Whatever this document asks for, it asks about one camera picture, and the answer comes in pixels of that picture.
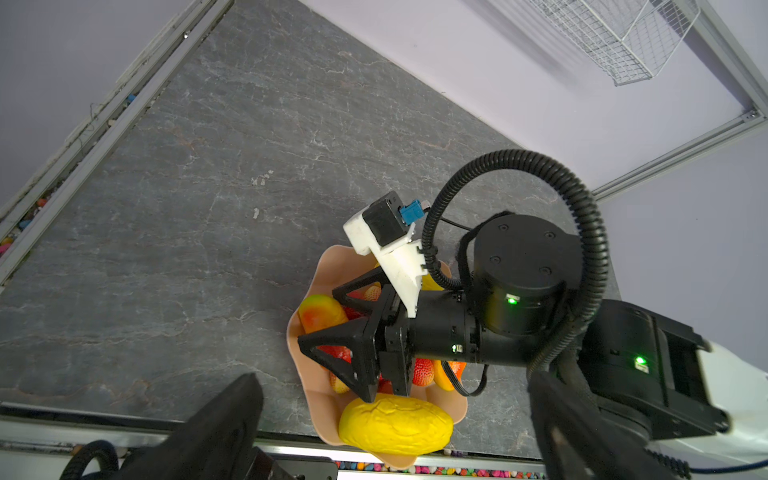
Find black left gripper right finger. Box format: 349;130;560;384
528;372;672;479

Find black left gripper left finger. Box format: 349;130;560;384
115;373;264;479

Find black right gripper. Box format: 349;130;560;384
297;266;481;404

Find red yellow fake mango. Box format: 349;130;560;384
298;294;348;334

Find smooth yellow fake mango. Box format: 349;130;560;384
421;261;452;291

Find red fake strawberry bunch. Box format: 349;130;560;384
317;282;434;403

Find bumpy yellow fake fruit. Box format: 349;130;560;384
338;393;454;456

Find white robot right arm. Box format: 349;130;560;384
298;149;767;479

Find red orange fake fruit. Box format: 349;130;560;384
433;360;466;391

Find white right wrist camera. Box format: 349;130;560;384
343;191;427;318

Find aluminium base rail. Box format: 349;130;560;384
1;402;548;479

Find white wire wall basket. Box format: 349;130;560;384
532;0;701;86

